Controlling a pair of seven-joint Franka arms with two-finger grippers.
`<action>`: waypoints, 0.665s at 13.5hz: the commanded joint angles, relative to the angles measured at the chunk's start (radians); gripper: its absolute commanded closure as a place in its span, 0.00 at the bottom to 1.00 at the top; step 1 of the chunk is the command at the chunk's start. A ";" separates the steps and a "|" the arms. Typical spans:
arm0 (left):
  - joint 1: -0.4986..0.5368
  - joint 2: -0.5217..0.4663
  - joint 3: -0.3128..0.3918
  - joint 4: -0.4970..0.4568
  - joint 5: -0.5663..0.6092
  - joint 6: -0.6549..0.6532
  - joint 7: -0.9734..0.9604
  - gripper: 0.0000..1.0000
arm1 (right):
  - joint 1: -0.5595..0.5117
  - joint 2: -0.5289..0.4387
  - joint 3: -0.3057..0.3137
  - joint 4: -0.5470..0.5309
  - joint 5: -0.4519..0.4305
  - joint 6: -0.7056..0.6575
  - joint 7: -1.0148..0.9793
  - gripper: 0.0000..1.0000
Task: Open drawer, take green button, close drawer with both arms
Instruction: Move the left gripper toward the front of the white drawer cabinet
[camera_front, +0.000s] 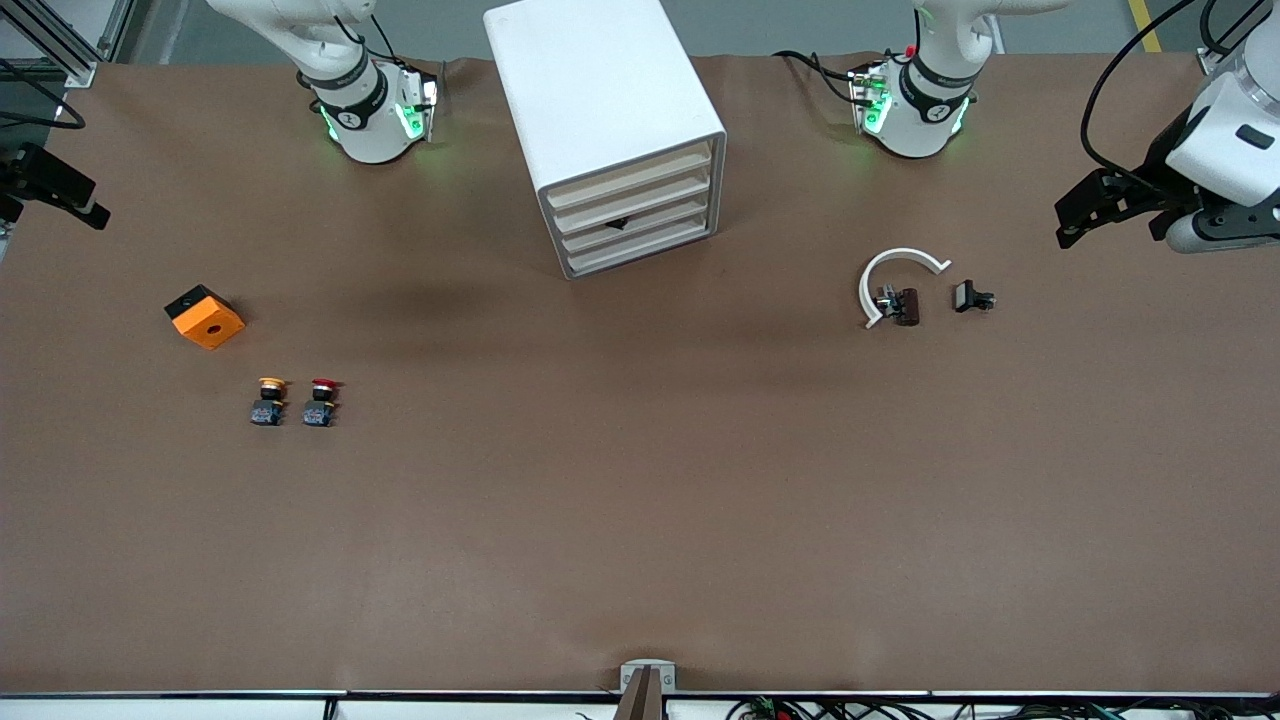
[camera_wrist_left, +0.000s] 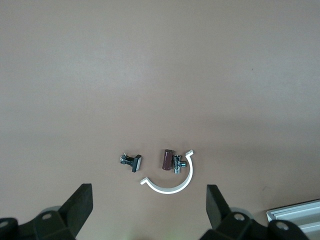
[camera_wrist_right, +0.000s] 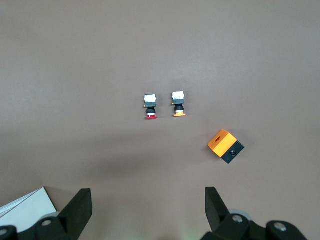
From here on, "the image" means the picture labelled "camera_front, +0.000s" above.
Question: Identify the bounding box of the brown small component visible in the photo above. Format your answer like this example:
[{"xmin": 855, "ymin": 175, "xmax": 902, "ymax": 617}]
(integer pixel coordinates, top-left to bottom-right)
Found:
[{"xmin": 875, "ymin": 285, "xmax": 921, "ymax": 328}]

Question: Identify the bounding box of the orange and black box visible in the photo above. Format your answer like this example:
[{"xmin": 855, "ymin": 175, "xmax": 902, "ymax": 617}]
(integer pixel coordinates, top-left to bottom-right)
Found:
[{"xmin": 164, "ymin": 284, "xmax": 247, "ymax": 351}]

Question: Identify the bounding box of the silver table edge rail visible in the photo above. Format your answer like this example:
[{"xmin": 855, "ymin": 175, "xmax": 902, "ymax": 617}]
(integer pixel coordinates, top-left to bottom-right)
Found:
[{"xmin": 0, "ymin": 688, "xmax": 1280, "ymax": 701}]

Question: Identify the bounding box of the brown table cover sheet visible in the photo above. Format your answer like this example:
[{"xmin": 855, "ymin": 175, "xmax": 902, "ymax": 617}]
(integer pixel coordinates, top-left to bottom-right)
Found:
[{"xmin": 0, "ymin": 52, "xmax": 1280, "ymax": 694}]

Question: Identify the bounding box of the white curved plastic part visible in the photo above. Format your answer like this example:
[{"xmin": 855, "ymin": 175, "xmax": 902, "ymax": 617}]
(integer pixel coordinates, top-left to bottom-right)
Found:
[{"xmin": 858, "ymin": 247, "xmax": 953, "ymax": 331}]

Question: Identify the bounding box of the red push button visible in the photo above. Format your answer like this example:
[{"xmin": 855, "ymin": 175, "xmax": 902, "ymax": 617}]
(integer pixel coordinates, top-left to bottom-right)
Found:
[{"xmin": 303, "ymin": 378, "xmax": 344, "ymax": 429}]

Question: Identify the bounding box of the white base connector box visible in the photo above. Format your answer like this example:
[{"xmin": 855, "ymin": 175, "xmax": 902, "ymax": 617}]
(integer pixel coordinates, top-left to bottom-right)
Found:
[
  {"xmin": 848, "ymin": 60, "xmax": 893, "ymax": 136},
  {"xmin": 398, "ymin": 62, "xmax": 442, "ymax": 143}
]

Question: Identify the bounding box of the grey metal bracket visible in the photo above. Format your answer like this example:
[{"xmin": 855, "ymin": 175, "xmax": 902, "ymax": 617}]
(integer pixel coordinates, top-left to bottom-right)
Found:
[{"xmin": 620, "ymin": 660, "xmax": 677, "ymax": 694}]

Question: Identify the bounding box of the black base cable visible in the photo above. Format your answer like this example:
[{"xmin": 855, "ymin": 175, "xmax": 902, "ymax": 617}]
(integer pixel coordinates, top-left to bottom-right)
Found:
[{"xmin": 773, "ymin": 48, "xmax": 863, "ymax": 106}]

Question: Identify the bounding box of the yellow push button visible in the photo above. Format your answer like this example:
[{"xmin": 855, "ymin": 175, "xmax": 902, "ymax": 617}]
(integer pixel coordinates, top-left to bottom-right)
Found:
[{"xmin": 250, "ymin": 377, "xmax": 291, "ymax": 428}]

